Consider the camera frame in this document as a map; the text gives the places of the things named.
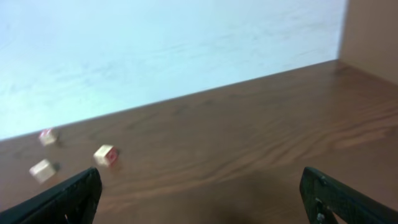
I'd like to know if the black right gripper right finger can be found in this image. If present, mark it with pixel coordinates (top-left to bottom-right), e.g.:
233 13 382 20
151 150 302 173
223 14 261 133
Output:
299 167 397 224

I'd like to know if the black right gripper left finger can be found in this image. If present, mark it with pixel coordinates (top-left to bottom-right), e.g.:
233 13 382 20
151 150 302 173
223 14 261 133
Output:
1 167 103 224

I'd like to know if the plain wooden block far right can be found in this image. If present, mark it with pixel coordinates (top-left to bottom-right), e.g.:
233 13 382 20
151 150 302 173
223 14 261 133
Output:
29 159 58 184

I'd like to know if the red U wooden block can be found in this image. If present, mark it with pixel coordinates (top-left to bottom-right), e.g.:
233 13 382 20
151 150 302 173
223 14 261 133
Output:
93 144 119 167

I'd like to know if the red V wooden block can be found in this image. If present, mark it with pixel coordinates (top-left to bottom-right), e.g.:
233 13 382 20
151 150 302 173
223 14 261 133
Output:
39 129 59 146

